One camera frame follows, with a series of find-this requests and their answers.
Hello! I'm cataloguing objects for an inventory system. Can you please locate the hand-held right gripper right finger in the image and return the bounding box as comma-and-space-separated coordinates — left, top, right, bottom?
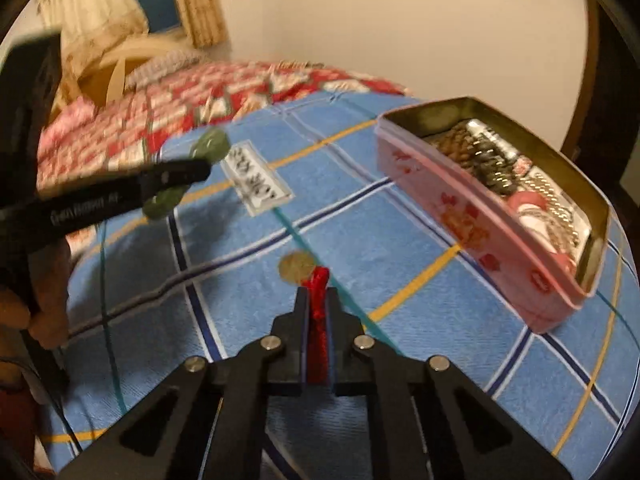
325, 287, 572, 480

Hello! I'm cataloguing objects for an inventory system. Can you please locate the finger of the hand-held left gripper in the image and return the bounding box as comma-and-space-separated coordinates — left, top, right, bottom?
140, 158, 212, 197

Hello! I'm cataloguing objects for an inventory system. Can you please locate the green jade bracelet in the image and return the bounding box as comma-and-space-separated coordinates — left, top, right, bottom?
141, 128, 232, 222

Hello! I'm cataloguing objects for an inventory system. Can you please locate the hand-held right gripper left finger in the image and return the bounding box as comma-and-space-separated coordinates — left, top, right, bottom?
60, 287, 309, 480

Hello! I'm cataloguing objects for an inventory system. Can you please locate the black cable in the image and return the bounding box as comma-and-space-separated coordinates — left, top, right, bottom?
0, 355, 84, 457

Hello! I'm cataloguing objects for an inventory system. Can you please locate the person's left hand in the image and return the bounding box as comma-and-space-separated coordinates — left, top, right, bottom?
0, 239, 72, 352

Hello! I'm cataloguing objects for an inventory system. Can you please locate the striped pillow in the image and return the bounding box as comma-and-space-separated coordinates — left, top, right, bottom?
125, 50, 207, 89

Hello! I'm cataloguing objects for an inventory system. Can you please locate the brass coin red cord pendant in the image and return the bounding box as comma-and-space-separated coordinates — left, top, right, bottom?
279, 251, 332, 386

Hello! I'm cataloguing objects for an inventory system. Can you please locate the red printed quilt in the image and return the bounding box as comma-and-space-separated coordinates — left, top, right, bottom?
37, 60, 411, 201

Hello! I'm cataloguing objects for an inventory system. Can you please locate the blue plaid blanket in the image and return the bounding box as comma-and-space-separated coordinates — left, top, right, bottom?
35, 87, 638, 480

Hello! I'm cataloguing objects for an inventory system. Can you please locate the beige patterned curtain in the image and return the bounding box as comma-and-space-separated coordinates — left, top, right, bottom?
170, 0, 229, 47
37, 0, 151, 43

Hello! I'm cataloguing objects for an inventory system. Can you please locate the brown bead bracelet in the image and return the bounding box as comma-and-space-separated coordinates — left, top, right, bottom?
432, 127, 476, 163

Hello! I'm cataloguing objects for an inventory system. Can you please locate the person's red clothing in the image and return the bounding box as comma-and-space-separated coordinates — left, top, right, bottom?
0, 385, 38, 466

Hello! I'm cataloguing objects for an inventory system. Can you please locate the grey stone bead bracelet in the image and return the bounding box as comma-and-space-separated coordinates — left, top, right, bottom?
470, 146, 522, 197

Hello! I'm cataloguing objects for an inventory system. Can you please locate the pink tin box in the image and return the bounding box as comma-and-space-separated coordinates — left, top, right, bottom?
374, 96, 613, 335

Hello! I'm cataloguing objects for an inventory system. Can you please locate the silver ball bead necklace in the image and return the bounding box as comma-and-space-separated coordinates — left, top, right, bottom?
520, 167, 581, 251

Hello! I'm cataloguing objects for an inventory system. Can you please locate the wooden chair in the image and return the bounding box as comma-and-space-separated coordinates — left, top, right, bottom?
50, 35, 197, 111

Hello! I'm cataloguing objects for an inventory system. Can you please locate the pink round case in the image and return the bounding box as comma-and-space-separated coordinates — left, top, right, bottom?
507, 191, 551, 222

